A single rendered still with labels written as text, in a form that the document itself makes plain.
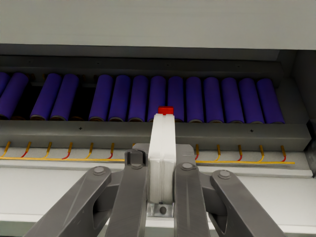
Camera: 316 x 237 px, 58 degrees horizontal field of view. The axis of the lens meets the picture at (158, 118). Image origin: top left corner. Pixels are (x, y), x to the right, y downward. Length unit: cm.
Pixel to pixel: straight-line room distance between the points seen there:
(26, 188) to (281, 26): 24
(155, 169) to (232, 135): 14
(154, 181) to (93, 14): 10
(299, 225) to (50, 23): 24
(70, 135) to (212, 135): 13
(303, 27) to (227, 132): 13
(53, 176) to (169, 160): 16
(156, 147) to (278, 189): 16
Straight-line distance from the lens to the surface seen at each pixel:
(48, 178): 29
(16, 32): 19
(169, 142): 17
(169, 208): 26
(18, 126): 31
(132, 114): 29
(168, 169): 15
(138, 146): 18
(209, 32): 17
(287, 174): 29
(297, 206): 29
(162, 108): 22
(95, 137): 28
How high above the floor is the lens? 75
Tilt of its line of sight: 34 degrees down
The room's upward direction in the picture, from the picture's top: straight up
